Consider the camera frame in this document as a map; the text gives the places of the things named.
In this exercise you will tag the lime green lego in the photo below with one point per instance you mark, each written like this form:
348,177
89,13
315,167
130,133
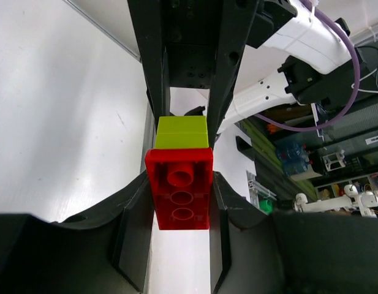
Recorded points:
182,132

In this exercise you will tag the red curved lego brick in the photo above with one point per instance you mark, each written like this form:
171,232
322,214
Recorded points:
180,181

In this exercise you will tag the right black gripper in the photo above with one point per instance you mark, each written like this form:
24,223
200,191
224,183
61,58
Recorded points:
192,32

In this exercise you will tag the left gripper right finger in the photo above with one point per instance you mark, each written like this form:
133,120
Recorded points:
288,252

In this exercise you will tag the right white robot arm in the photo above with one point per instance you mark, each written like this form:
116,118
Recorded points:
322,64

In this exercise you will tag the aluminium rail right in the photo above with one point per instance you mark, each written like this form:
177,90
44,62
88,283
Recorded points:
111,17

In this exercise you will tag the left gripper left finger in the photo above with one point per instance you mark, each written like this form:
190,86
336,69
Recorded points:
103,249

